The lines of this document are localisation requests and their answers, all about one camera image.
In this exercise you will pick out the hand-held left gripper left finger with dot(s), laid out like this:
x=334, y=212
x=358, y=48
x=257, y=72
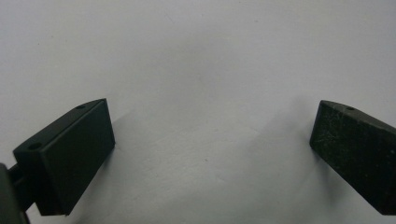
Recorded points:
x=71, y=155

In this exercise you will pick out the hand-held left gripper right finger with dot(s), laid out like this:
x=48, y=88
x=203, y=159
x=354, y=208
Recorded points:
x=358, y=149

